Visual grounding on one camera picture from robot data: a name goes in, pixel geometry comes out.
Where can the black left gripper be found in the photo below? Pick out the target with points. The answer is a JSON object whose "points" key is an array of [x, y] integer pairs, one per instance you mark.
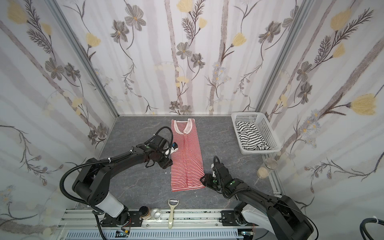
{"points": [[167, 161]]}

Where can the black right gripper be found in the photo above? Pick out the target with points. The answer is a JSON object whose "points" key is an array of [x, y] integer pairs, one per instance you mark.
{"points": [[208, 180]]}

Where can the red white striped tank top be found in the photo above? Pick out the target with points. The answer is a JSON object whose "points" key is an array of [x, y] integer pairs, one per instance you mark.
{"points": [[188, 167]]}

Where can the black white striped tank top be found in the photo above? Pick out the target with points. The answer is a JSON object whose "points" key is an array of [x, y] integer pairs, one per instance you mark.
{"points": [[250, 137]]}

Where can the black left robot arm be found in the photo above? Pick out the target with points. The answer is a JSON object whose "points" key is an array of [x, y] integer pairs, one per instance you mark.
{"points": [[97, 178]]}

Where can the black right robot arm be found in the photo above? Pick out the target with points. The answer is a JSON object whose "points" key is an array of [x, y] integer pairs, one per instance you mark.
{"points": [[279, 216]]}

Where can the clear glass jar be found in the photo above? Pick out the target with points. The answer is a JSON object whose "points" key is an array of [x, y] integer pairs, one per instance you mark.
{"points": [[269, 165]]}

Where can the clear glass cup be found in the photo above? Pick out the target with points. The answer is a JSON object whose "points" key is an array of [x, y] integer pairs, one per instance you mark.
{"points": [[156, 214]]}

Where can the white plastic laundry basket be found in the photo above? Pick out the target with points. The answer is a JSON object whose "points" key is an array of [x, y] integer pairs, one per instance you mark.
{"points": [[263, 125]]}

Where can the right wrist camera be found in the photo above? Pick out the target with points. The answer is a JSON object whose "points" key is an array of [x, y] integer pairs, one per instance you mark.
{"points": [[221, 172]]}

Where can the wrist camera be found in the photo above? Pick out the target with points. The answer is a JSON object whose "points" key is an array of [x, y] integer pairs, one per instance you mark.
{"points": [[221, 172], [164, 146]]}

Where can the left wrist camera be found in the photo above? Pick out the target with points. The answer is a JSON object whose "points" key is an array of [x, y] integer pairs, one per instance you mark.
{"points": [[164, 146]]}

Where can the cream handled peeler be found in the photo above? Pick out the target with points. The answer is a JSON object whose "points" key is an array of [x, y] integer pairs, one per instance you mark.
{"points": [[172, 204]]}

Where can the white slotted cable duct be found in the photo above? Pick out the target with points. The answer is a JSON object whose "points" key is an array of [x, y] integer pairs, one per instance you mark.
{"points": [[188, 234]]}

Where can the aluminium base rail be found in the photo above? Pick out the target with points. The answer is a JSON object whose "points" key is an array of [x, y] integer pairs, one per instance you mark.
{"points": [[82, 225]]}

